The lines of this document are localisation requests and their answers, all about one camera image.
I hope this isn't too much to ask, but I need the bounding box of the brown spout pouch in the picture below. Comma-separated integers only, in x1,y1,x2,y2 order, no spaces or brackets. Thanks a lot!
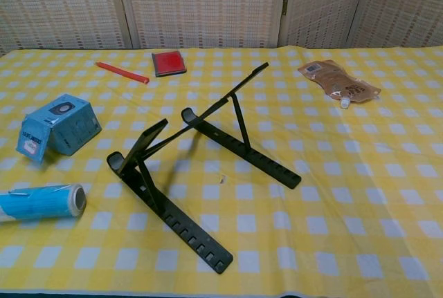
297,59,382,110

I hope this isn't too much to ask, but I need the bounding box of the yellow white checked tablecloth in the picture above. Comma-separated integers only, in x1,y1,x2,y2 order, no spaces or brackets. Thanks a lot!
0,46,443,297

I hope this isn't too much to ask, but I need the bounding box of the black folding laptop stand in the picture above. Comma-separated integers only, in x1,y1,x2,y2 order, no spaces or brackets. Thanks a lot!
106,62,302,276

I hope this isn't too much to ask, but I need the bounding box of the red card wallet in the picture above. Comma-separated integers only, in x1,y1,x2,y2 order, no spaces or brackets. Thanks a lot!
151,50,188,78

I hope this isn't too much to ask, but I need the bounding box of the red pen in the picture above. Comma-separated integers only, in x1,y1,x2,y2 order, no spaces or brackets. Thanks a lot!
95,62,150,85

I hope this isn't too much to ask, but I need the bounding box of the woven folding screen panel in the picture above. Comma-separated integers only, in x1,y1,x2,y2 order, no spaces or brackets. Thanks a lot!
0,0,134,57
114,0,288,50
278,0,371,49
347,0,443,49

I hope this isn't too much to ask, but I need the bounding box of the blue cardboard box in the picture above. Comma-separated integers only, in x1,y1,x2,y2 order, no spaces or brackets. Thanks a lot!
16,93,102,165

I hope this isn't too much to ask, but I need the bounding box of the blue wrapped roll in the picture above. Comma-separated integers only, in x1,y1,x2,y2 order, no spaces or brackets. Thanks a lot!
0,183,87,223

